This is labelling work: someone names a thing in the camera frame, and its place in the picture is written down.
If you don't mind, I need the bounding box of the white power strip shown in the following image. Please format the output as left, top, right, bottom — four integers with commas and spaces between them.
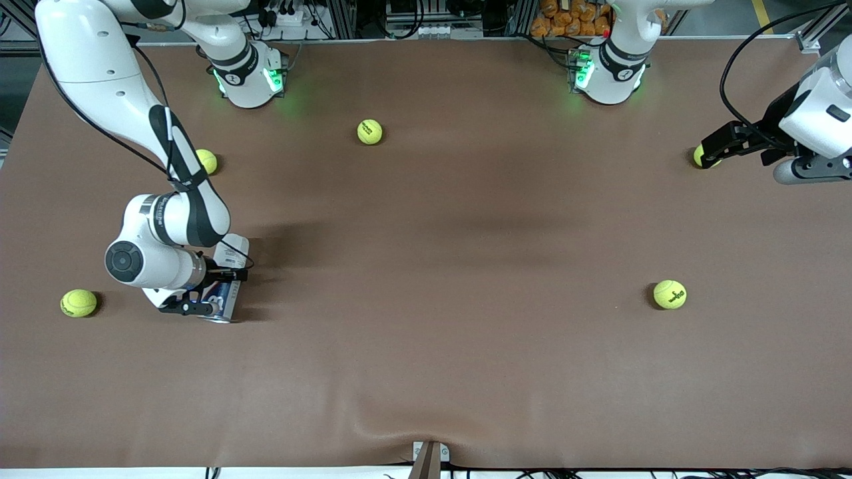
263, 0, 317, 29

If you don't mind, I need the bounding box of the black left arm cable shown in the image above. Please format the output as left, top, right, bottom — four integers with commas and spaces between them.
718, 0, 852, 150

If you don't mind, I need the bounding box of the brown table mat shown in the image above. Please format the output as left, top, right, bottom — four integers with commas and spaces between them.
0, 37, 852, 470

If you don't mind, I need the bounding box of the aluminium frame strut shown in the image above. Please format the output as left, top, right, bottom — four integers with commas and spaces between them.
8, 0, 41, 37
795, 0, 852, 55

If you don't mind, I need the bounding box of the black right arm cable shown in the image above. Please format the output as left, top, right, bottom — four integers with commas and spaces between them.
37, 20, 255, 273

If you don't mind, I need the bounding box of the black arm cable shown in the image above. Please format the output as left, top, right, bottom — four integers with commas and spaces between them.
718, 0, 852, 150
37, 20, 255, 273

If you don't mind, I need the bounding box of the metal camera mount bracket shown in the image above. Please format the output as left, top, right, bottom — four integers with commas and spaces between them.
407, 440, 451, 479

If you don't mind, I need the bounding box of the blue white tennis ball can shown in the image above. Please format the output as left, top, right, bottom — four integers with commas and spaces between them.
199, 233, 254, 325

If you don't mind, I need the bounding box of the pile of orange objects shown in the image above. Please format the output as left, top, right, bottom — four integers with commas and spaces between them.
531, 0, 612, 39

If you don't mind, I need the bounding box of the aluminium frame post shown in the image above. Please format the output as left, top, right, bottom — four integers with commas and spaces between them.
509, 0, 536, 37
331, 0, 357, 39

